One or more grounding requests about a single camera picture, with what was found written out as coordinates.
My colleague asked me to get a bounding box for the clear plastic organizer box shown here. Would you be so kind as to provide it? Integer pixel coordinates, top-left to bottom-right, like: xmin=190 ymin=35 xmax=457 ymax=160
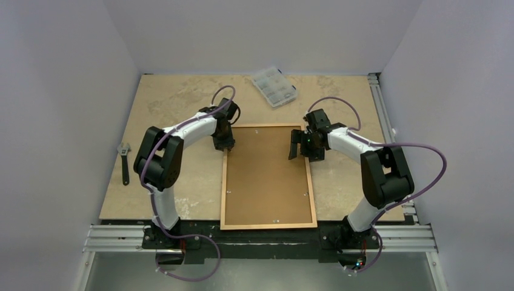
xmin=250 ymin=67 xmax=298 ymax=108

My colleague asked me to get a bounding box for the wooden picture frame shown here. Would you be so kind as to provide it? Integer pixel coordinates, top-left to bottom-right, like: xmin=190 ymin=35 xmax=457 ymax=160
xmin=219 ymin=123 xmax=318 ymax=232

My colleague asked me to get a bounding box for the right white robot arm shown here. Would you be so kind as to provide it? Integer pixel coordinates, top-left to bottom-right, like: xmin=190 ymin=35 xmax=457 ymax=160
xmin=288 ymin=109 xmax=415 ymax=247

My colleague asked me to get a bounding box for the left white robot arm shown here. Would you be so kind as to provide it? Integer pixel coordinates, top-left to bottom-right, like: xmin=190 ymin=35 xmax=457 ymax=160
xmin=133 ymin=98 xmax=241 ymax=248

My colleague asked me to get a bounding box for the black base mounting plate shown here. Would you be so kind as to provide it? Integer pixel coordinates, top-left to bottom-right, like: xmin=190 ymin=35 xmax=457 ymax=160
xmin=142 ymin=220 xmax=380 ymax=266

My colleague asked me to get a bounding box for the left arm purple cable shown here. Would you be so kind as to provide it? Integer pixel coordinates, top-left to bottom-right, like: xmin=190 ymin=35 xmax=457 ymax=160
xmin=139 ymin=85 xmax=237 ymax=238

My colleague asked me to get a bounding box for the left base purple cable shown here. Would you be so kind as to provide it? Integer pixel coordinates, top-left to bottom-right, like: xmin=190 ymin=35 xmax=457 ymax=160
xmin=155 ymin=233 xmax=222 ymax=283

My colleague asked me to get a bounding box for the aluminium rail frame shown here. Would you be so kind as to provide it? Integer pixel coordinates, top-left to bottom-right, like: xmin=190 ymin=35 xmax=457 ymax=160
xmin=80 ymin=72 xmax=449 ymax=291

